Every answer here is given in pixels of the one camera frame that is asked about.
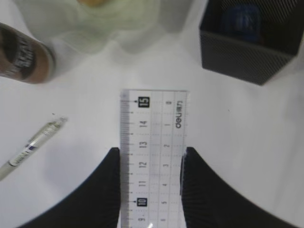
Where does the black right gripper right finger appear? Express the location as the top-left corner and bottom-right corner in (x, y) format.
(180, 147), (293, 228)

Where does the brown Nescafe coffee bottle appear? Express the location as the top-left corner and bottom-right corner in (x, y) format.
(0, 23), (55, 84)

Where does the blue pencil sharpener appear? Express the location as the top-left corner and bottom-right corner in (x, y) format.
(220, 4), (261, 43)

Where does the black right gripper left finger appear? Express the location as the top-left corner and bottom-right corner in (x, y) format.
(22, 147), (121, 228)

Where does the green wavy glass bowl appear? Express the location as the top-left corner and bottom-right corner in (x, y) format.
(14, 0), (190, 54)

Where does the clear plastic ruler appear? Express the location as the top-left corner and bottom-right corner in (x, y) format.
(120, 90), (188, 228)

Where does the black mesh pen holder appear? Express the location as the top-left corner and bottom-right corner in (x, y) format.
(199, 0), (304, 85)

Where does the grey white centre pen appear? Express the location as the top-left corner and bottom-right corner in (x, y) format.
(0, 117), (68, 181)

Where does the sugared bread roll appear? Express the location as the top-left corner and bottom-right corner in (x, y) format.
(78, 0), (106, 7)

